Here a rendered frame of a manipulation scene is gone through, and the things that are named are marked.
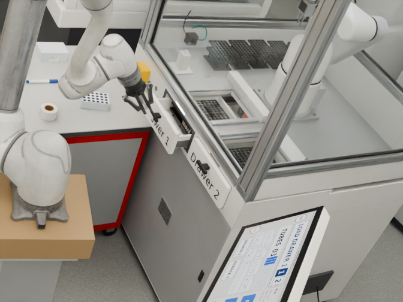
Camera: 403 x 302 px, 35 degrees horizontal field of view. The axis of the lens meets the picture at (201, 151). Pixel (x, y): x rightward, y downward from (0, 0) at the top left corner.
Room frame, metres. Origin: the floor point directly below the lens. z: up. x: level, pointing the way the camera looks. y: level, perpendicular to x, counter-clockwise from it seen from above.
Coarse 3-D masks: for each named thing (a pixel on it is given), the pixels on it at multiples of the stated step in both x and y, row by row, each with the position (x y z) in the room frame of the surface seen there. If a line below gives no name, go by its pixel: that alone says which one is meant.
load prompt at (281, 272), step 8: (296, 224) 1.53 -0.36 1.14; (304, 224) 1.52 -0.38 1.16; (296, 232) 1.48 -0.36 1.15; (304, 232) 1.47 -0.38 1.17; (288, 240) 1.45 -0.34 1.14; (296, 240) 1.44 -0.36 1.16; (288, 248) 1.41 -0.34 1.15; (296, 248) 1.40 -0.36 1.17; (288, 256) 1.37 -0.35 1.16; (280, 264) 1.34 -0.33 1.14; (288, 264) 1.33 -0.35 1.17; (280, 272) 1.30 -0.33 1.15; (288, 272) 1.29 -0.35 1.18; (272, 280) 1.27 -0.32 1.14; (280, 280) 1.26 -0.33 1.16
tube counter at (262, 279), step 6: (270, 252) 1.42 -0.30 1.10; (276, 252) 1.41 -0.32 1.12; (270, 258) 1.38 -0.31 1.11; (276, 258) 1.37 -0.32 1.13; (264, 264) 1.36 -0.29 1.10; (270, 264) 1.35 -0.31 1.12; (264, 270) 1.33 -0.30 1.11; (270, 270) 1.32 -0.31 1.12; (258, 276) 1.31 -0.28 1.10; (264, 276) 1.30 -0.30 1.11; (258, 282) 1.28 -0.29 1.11; (264, 282) 1.27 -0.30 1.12; (252, 288) 1.26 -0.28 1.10; (258, 288) 1.25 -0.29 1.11
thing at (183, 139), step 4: (160, 100) 2.26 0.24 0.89; (164, 100) 2.27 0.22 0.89; (168, 100) 2.29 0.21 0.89; (164, 104) 2.28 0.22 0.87; (168, 104) 2.29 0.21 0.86; (172, 104) 2.30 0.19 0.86; (164, 108) 2.28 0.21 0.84; (168, 108) 2.29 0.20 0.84; (168, 112) 2.28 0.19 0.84; (172, 116) 2.26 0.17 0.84; (172, 120) 2.23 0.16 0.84; (176, 120) 2.24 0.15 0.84; (176, 124) 2.22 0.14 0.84; (180, 128) 2.20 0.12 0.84; (184, 132) 2.18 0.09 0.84; (180, 136) 2.07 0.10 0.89; (184, 136) 2.08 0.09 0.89; (188, 136) 2.09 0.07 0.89; (180, 140) 2.07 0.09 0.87; (184, 140) 2.08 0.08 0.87; (188, 140) 2.09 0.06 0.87; (176, 144) 2.06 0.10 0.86; (180, 144) 2.07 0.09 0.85; (184, 144) 2.08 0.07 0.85
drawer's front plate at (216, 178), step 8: (192, 144) 2.05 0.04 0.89; (200, 144) 2.02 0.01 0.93; (192, 152) 2.03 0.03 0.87; (200, 152) 2.00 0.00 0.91; (200, 160) 1.98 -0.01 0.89; (208, 160) 1.95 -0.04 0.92; (216, 168) 1.92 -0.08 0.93; (200, 176) 1.96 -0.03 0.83; (208, 176) 1.92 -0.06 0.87; (216, 176) 1.89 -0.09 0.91; (208, 184) 1.91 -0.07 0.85; (216, 184) 1.88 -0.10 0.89; (224, 184) 1.85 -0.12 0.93; (208, 192) 1.90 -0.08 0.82; (216, 192) 1.86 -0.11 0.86; (224, 192) 1.84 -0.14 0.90; (216, 200) 1.85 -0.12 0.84; (224, 200) 1.84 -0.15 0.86
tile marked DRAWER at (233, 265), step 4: (236, 260) 1.43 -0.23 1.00; (240, 260) 1.42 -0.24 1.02; (228, 264) 1.42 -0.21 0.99; (232, 264) 1.41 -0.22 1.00; (236, 264) 1.40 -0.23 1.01; (228, 268) 1.39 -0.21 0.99; (232, 268) 1.39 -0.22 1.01; (236, 268) 1.38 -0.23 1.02; (224, 272) 1.38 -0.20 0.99; (228, 272) 1.37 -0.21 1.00; (232, 272) 1.37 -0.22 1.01; (224, 276) 1.36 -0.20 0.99; (228, 276) 1.35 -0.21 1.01; (232, 276) 1.35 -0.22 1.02; (220, 280) 1.34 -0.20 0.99
